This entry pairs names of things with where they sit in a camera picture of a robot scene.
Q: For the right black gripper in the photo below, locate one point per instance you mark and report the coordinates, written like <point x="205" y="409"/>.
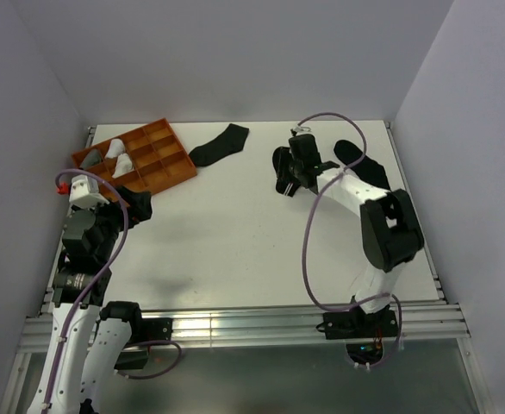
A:
<point x="290" y="157"/>

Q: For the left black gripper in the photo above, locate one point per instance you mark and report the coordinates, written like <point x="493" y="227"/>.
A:
<point x="113" y="208"/>

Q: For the black sock with white stripes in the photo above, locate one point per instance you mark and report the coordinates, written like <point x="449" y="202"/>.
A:
<point x="286" y="183"/>

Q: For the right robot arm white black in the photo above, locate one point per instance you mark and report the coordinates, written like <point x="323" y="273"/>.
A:
<point x="390" y="231"/>

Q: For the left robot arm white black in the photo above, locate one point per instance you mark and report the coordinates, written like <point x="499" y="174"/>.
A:
<point x="88" y="334"/>

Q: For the black sock top right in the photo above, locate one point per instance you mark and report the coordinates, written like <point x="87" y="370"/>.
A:
<point x="367" y="170"/>

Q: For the black sock top centre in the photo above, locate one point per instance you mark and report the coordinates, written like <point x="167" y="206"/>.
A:
<point x="230" y="141"/>

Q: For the lower white rolled sock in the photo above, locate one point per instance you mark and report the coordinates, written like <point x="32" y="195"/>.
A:
<point x="123" y="166"/>

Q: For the white rolled sock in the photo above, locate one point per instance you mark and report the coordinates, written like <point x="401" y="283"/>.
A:
<point x="115" y="149"/>
<point x="123" y="166"/>

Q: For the grey rolled sock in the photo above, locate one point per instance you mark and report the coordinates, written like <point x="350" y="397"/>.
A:
<point x="91" y="159"/>

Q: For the upper white rolled sock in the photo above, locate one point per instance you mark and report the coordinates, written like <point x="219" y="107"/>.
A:
<point x="115" y="149"/>

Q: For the orange compartment tray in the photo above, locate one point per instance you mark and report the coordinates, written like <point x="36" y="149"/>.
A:
<point x="160" y="159"/>

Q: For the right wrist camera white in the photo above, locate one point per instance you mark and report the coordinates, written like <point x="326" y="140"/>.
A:
<point x="300" y="129"/>

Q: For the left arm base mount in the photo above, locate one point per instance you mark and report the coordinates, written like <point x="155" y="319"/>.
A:
<point x="151" y="329"/>

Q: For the aluminium frame rail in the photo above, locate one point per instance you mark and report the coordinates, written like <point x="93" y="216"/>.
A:
<point x="254" y="298"/>

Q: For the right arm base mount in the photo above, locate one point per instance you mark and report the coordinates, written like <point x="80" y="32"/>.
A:
<point x="356" y="324"/>

